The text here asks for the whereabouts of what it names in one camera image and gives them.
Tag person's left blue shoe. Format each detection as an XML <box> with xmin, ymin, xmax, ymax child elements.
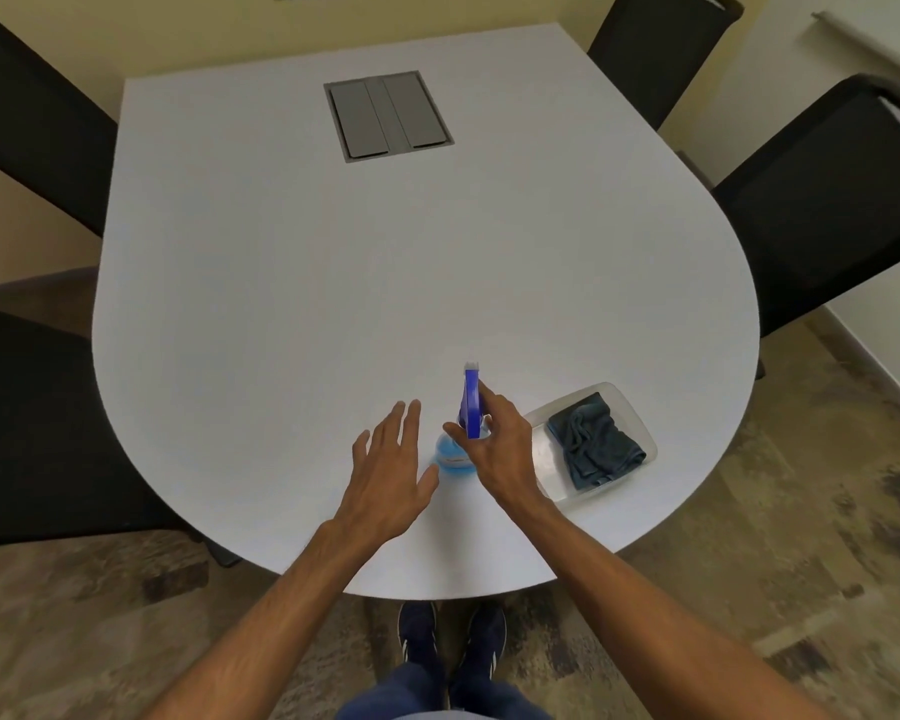
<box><xmin>396</xmin><ymin>600</ymin><xmax>445</xmax><ymax>712</ymax></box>

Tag person's blue shoe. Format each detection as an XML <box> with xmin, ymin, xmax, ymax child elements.
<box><xmin>450</xmin><ymin>604</ymin><xmax>509</xmax><ymax>712</ymax></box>
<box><xmin>396</xmin><ymin>600</ymin><xmax>445</xmax><ymax>712</ymax></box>

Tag person's blue trousers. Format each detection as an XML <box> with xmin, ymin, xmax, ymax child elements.
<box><xmin>336</xmin><ymin>661</ymin><xmax>555</xmax><ymax>720</ymax></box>

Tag blue spray bottle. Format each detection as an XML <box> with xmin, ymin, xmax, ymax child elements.
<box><xmin>430</xmin><ymin>361</ymin><xmax>494</xmax><ymax>485</ymax></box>

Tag person's left hand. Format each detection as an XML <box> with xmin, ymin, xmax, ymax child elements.
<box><xmin>321</xmin><ymin>399</ymin><xmax>441</xmax><ymax>547</ymax></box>

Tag person's left forearm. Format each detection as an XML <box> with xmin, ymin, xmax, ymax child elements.
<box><xmin>144</xmin><ymin>520</ymin><xmax>380</xmax><ymax>720</ymax></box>

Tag person's right hand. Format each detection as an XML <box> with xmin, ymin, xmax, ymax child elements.
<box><xmin>442</xmin><ymin>378</ymin><xmax>555</xmax><ymax>513</ymax></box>

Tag person's right forearm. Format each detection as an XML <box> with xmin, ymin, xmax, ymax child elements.
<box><xmin>521</xmin><ymin>498</ymin><xmax>837</xmax><ymax>720</ymax></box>

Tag black office chair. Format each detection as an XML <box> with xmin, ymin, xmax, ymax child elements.
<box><xmin>585</xmin><ymin>0</ymin><xmax>746</xmax><ymax>133</ymax></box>
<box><xmin>708</xmin><ymin>73</ymin><xmax>900</xmax><ymax>381</ymax></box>
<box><xmin>0</xmin><ymin>4</ymin><xmax>120</xmax><ymax>238</ymax></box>
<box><xmin>0</xmin><ymin>302</ymin><xmax>222</xmax><ymax>569</ymax></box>

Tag dark blue cloth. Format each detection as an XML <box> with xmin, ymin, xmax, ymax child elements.
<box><xmin>545</xmin><ymin>391</ymin><xmax>648</xmax><ymax>492</ymax></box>

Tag gray table cable box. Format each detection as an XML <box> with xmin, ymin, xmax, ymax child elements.
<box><xmin>322</xmin><ymin>68</ymin><xmax>456</xmax><ymax>165</ymax></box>

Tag clear plastic tray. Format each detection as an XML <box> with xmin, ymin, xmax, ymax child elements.
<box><xmin>522</xmin><ymin>381</ymin><xmax>660</xmax><ymax>506</ymax></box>

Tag person's right blue shoe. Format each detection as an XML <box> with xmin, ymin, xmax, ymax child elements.
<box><xmin>450</xmin><ymin>604</ymin><xmax>509</xmax><ymax>712</ymax></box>

